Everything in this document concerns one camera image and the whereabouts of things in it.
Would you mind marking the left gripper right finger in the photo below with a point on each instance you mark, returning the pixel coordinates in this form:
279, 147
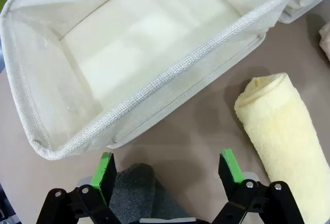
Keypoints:
229, 172

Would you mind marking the grey towel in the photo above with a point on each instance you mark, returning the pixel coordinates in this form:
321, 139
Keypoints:
136, 190

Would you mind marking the cream towel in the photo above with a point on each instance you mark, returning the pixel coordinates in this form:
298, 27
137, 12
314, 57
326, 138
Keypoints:
326, 43

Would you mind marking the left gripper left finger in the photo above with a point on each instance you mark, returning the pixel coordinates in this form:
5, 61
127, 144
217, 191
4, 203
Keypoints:
101, 175

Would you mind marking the yellow rolled towel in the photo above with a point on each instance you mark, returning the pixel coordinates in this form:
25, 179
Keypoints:
283, 131

